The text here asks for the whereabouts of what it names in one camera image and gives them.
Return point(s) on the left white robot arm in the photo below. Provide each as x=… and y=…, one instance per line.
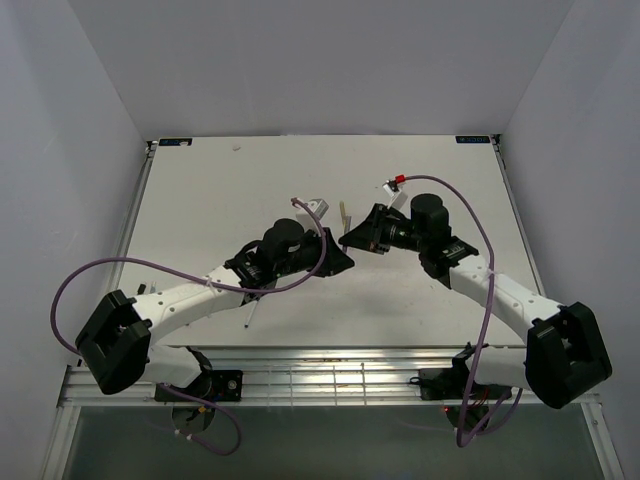
x=120, y=343

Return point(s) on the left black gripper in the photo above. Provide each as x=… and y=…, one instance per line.
x=335, y=261

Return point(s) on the aluminium rail frame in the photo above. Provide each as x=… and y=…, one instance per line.
x=287, y=377

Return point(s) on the blue corner label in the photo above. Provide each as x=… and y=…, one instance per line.
x=175, y=142
x=479, y=139

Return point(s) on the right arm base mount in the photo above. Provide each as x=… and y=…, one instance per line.
x=450, y=383

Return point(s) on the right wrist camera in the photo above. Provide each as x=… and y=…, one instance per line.
x=394, y=189

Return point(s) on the blue cap whiteboard marker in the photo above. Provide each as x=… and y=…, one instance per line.
x=251, y=314

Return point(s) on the yellow highlighter pen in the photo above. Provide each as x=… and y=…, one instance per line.
x=342, y=209

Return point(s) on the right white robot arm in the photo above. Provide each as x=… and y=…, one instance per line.
x=564, y=354

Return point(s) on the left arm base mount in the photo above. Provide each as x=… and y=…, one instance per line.
x=199, y=381

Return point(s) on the left blue corner label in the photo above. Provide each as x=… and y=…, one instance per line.
x=175, y=142

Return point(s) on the right blue corner label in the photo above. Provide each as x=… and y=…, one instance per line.
x=479, y=139

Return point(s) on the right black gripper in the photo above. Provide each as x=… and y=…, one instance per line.
x=369, y=235

